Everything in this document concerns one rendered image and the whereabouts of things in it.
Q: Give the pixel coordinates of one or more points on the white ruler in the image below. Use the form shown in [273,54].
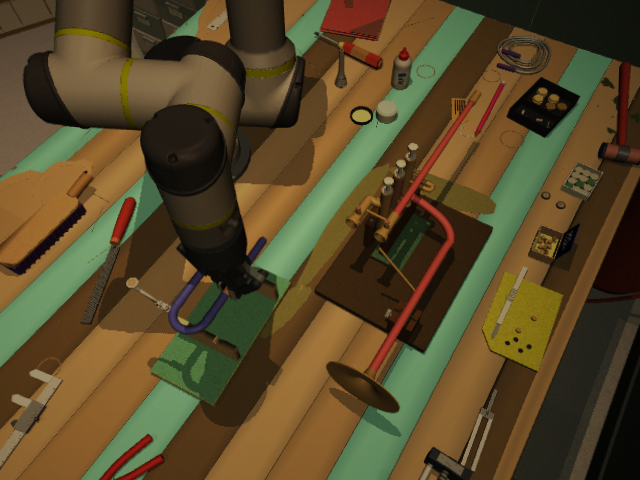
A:
[218,20]

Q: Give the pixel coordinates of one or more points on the dark brown stand board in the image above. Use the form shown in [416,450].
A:
[465,250]

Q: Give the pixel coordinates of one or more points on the small box with blue lid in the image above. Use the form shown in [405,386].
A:
[547,242]

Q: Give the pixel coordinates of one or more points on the yellow cloth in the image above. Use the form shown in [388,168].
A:
[540,310]

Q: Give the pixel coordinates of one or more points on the thin yellow rod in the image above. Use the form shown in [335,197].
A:
[400,275]

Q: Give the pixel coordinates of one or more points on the red and brass trumpet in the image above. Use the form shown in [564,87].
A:
[425,280]

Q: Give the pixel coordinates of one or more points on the grey box of white discs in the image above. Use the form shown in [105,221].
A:
[581,181]

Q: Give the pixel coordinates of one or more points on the pink pencil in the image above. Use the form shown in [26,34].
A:
[490,107]

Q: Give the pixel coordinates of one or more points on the wooden brush with purple bristles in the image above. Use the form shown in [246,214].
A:
[42,230]

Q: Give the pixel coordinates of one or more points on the red notebook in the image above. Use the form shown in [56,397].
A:
[355,17]

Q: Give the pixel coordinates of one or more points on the dark red drum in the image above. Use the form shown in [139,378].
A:
[617,282]

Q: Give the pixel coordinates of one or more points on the grey metal dividers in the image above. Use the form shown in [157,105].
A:
[475,435]

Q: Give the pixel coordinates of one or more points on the white capped piston valve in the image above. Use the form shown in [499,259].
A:
[413,148]
[400,166]
[388,183]

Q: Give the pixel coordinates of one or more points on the grey metal mouthpiece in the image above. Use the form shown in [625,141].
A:
[341,72]

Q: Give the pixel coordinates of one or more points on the black rimmed yellow lid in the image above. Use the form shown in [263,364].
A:
[361,115]

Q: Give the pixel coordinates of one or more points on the small yellow slotted card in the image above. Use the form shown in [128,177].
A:
[459,108]

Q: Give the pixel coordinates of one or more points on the white round tin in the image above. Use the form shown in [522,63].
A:
[386,111]

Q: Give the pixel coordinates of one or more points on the small grey water key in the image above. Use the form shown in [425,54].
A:
[388,313]

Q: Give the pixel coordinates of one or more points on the white glue bottle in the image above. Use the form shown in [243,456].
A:
[401,67]

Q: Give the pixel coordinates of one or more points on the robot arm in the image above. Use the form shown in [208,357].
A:
[190,165]

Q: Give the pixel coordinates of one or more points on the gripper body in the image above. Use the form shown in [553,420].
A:
[241,280]

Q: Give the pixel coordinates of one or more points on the white craft knife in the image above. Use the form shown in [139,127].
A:
[510,300]

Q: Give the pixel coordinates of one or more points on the green felt tray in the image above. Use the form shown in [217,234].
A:
[235,320]

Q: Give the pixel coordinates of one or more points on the grey sliding calliper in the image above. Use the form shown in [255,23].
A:
[32,410]

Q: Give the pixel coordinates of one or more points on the red stick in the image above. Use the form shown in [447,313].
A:
[127,455]
[147,467]

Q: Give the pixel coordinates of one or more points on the purple tuning slide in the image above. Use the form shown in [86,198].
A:
[186,327]

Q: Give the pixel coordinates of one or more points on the grey filing cabinet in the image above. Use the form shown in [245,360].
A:
[155,20]

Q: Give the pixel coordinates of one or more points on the black box of corks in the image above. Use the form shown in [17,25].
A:
[542,107]

